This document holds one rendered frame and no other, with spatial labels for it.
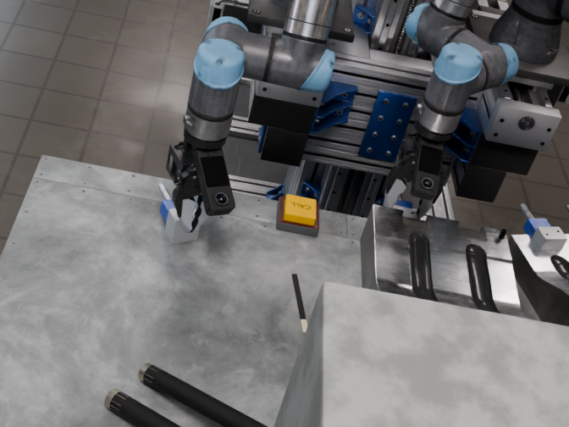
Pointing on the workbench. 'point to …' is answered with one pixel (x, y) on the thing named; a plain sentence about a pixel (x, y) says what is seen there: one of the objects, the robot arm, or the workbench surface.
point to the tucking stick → (300, 302)
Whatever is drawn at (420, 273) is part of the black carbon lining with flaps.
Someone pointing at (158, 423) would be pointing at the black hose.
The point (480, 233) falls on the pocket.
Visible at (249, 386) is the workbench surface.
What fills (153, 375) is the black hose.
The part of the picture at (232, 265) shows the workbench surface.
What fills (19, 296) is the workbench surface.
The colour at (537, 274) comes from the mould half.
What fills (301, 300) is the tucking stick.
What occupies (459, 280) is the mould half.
